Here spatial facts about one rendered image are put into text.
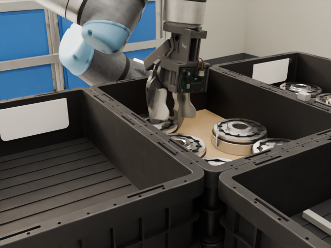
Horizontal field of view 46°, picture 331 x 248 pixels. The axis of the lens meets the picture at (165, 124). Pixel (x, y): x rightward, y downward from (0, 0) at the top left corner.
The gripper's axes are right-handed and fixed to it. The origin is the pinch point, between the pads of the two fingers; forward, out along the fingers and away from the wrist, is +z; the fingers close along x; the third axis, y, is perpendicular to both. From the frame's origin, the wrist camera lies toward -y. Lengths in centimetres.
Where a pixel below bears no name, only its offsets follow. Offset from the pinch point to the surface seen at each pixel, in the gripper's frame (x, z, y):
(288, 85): 38.0, -5.8, -2.7
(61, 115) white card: -19.1, -1.2, -7.0
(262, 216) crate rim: -13.8, -5.5, 39.6
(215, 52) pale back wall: 248, 39, -282
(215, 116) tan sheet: 14.4, 0.4, -1.8
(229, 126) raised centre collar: 7.5, -2.5, 10.7
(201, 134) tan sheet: 6.1, 1.4, 4.3
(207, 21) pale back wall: 228, 5, -280
